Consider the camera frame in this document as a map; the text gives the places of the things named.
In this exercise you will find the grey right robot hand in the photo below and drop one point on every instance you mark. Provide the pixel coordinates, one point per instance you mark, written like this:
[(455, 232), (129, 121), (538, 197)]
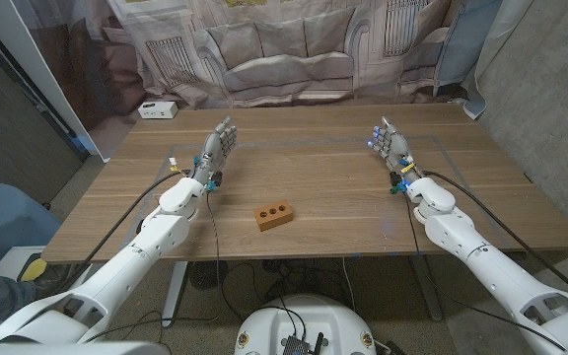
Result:
[(395, 148)]

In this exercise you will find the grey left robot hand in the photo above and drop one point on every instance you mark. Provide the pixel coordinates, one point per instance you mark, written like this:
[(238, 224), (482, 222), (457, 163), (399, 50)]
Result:
[(217, 145)]

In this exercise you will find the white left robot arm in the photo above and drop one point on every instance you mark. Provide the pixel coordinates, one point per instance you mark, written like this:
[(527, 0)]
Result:
[(131, 261)]

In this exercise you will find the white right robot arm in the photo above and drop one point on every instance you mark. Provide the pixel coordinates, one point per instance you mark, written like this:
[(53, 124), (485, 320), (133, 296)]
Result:
[(481, 261)]

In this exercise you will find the brown three-hole wooden block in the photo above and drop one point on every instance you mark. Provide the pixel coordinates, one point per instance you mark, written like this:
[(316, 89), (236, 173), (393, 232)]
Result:
[(274, 217)]

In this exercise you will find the white power strip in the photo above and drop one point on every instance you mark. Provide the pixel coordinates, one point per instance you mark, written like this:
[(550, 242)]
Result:
[(158, 110)]

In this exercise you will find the round black floor fan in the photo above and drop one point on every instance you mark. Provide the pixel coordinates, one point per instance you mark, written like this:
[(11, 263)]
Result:
[(207, 274)]

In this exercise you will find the grey table leg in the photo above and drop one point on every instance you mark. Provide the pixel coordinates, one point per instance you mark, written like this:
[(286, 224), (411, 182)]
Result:
[(427, 291)]

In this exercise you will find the white table leg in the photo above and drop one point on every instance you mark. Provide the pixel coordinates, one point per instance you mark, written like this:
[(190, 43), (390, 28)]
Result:
[(174, 291)]

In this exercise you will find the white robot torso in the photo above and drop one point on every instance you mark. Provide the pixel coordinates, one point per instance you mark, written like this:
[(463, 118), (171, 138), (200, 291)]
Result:
[(313, 315)]

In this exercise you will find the white partition panel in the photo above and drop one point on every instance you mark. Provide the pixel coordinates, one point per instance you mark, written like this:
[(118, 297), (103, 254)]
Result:
[(32, 64)]

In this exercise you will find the black module with antenna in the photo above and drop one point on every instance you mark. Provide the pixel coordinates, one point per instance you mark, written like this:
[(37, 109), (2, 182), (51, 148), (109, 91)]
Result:
[(294, 345)]

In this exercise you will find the yellow and black floor pad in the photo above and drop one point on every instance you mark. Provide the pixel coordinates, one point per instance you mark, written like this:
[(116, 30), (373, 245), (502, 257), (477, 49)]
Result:
[(32, 270)]

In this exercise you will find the blue chair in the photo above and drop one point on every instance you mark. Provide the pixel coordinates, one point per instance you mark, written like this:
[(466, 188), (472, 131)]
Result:
[(3, 222)]

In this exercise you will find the white floor platform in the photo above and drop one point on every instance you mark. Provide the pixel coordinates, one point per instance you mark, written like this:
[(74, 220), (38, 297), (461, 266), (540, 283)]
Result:
[(10, 261)]

